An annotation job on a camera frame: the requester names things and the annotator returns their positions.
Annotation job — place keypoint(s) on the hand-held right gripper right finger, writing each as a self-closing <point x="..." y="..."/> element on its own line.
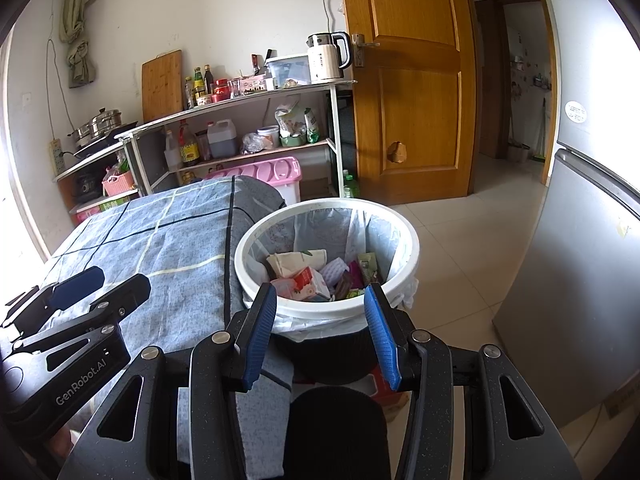
<point x="382" y="340"/>

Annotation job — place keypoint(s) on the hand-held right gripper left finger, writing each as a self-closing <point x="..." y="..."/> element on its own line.
<point x="257" y="335"/>

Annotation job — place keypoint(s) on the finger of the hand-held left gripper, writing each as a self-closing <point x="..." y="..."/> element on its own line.
<point x="130" y="290"/>
<point x="75" y="280"/>

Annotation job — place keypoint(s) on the green snack packet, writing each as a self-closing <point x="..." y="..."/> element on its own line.
<point x="355" y="292"/>

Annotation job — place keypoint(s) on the white rim waste bin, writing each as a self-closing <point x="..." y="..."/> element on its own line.
<point x="320" y="312"/>

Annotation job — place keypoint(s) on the purple snack packet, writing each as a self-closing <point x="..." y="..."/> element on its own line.
<point x="355" y="275"/>

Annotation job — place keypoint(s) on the beige paper bag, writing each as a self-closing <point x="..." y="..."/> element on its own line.
<point x="295" y="262"/>

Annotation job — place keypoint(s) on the white foam net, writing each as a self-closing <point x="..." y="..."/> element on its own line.
<point x="335" y="271"/>

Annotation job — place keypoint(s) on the red cardboard box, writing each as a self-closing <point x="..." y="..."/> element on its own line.
<point x="387" y="387"/>

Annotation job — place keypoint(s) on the blue checked blanket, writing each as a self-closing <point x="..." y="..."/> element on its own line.
<point x="150" y="240"/>

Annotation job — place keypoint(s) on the red and green carton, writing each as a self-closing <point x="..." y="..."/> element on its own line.
<point x="100" y="208"/>

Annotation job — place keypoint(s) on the black kitchen appliance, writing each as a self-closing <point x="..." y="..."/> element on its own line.
<point x="87" y="187"/>

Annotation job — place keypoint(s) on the pink plastic basket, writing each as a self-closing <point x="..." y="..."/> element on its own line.
<point x="120" y="184"/>

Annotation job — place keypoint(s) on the small white shelf rack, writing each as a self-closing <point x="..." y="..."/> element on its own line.
<point x="90" y="162"/>

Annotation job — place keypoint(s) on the black induction cooker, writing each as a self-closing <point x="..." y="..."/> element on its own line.
<point x="90" y="150"/>

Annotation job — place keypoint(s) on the clear plastic bottle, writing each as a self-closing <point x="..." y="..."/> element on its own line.
<point x="172" y="155"/>

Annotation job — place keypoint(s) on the yellow label oil bottle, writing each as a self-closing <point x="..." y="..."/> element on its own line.
<point x="190" y="152"/>

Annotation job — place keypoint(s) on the stainless steamer pot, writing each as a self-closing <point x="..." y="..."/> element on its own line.
<point x="100" y="122"/>

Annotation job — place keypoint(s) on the dark glass jar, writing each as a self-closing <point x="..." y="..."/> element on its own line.
<point x="202" y="147"/>

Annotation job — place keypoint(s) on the pink lid storage box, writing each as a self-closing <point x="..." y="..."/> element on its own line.
<point x="260" y="170"/>

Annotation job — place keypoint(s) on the dark liquid plastic jug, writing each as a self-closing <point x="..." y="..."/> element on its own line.
<point x="222" y="142"/>

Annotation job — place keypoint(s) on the clear plastic bag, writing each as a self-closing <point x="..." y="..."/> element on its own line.
<point x="252" y="145"/>

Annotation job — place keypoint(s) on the green bowl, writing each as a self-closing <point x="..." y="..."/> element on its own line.
<point x="294" y="141"/>

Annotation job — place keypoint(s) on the white plastic tub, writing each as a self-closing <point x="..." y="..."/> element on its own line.
<point x="269" y="137"/>

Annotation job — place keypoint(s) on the small clear bottle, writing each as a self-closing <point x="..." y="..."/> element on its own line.
<point x="189" y="95"/>

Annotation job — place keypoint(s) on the wooden cutting board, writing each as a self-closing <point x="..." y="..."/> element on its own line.
<point x="162" y="85"/>

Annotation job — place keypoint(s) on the silver refrigerator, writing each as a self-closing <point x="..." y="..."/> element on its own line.
<point x="575" y="260"/>

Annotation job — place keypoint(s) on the large white shelf rack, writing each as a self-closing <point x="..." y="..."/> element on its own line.
<point x="335" y="135"/>

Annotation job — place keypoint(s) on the green pouch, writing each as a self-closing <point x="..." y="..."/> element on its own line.
<point x="311" y="127"/>

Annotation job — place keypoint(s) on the hanging green cloth bag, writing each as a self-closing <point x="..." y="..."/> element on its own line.
<point x="80" y="65"/>

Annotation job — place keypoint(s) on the green cap bottle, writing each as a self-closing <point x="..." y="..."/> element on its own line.
<point x="199" y="85"/>

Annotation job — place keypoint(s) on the red jar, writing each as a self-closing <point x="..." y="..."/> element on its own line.
<point x="220" y="92"/>

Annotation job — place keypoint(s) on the white snack bag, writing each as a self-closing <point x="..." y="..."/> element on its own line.
<point x="289" y="120"/>

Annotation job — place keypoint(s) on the dark sauce bottle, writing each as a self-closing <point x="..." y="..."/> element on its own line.
<point x="209" y="82"/>

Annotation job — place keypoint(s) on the wooden door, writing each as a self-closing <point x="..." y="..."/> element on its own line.
<point x="415" y="110"/>

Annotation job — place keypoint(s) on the clear plastic storage box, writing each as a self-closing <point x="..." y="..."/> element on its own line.
<point x="290" y="72"/>

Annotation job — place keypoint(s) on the kitchen knife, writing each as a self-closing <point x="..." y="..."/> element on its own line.
<point x="267" y="60"/>

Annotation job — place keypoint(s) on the white electric kettle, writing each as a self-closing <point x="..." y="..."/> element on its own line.
<point x="325" y="62"/>

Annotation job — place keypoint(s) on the wall power strip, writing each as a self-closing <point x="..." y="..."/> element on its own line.
<point x="56" y="157"/>

